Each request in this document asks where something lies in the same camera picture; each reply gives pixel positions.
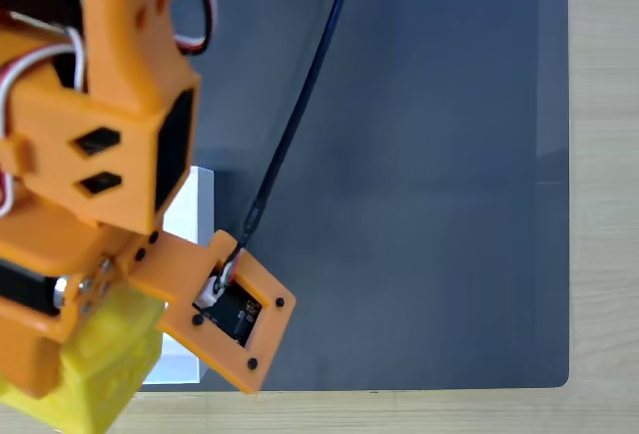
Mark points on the yellow toy block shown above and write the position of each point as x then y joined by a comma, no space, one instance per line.
115,359

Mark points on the white open cardboard box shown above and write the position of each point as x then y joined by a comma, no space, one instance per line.
200,204

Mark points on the dark grey table mat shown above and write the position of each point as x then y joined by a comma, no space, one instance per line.
424,204

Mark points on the orange wrist camera housing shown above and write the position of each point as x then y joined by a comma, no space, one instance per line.
234,314

